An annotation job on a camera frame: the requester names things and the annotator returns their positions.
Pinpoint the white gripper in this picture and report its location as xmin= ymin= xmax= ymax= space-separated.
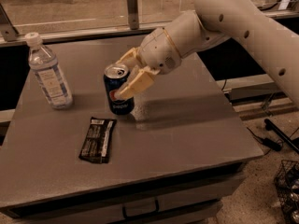
xmin=115 ymin=28 xmax=181 ymax=100

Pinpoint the blue pepsi can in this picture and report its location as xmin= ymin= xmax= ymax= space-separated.
xmin=104 ymin=63 xmax=135 ymax=115

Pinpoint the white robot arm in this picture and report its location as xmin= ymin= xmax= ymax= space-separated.
xmin=115 ymin=0 xmax=299 ymax=105

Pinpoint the black rxbar chocolate wrapper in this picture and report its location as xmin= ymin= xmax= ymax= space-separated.
xmin=78 ymin=117 xmax=117 ymax=164

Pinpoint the clear plastic water bottle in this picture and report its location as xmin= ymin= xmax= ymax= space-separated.
xmin=25 ymin=32 xmax=73 ymax=109

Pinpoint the grey drawer cabinet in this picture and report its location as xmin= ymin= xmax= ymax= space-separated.
xmin=0 ymin=36 xmax=262 ymax=224

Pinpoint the black power adapter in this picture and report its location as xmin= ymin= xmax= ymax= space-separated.
xmin=262 ymin=138 xmax=282 ymax=151

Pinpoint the middle metal railing bracket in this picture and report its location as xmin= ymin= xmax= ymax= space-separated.
xmin=126 ymin=0 xmax=139 ymax=30

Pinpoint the metal railing bracket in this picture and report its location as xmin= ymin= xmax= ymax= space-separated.
xmin=126 ymin=0 xmax=139 ymax=30
xmin=0 ymin=4 xmax=19 ymax=42

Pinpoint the left metal railing bracket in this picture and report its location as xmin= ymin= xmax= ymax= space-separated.
xmin=0 ymin=4 xmax=19 ymax=42

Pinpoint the black drawer handle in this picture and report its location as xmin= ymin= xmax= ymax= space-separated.
xmin=121 ymin=198 xmax=160 ymax=220

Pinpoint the black wire basket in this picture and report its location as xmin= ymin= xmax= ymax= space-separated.
xmin=274 ymin=160 xmax=299 ymax=224

